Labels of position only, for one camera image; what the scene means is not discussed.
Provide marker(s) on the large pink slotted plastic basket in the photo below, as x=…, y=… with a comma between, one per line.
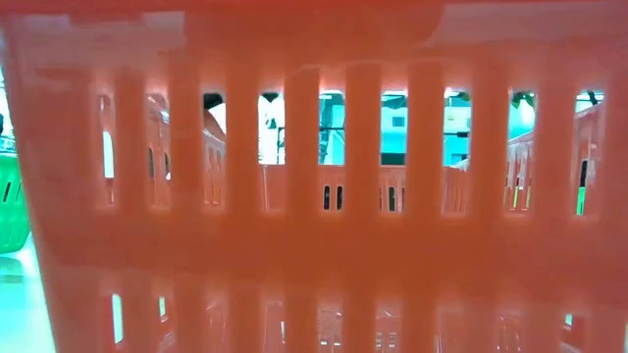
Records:
x=314, y=245

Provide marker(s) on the large green slotted plastic basket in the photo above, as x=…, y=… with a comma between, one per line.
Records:
x=12, y=216

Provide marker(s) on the person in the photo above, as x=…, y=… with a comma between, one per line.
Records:
x=212, y=125

